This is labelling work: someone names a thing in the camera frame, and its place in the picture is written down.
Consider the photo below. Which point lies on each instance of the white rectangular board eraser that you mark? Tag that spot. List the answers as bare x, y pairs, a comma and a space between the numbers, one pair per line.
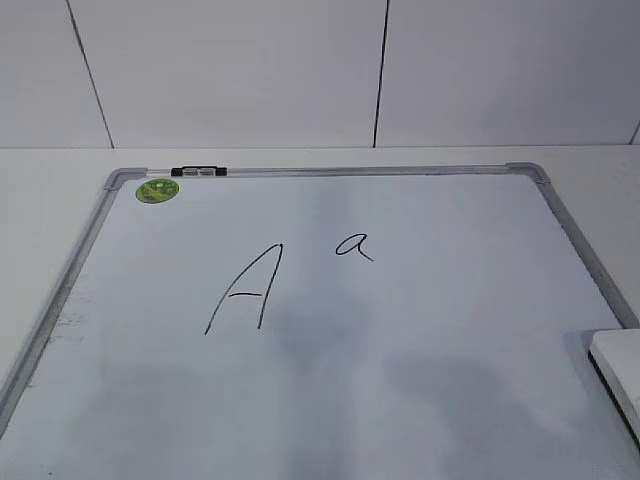
615, 356

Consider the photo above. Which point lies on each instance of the black marker clip holder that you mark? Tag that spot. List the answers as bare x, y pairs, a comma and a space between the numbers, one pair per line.
199, 171

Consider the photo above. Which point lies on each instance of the round green magnet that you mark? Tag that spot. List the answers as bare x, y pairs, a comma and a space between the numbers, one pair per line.
157, 191

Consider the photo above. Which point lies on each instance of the white board with aluminium frame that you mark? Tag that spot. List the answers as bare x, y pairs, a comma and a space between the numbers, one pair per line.
321, 325

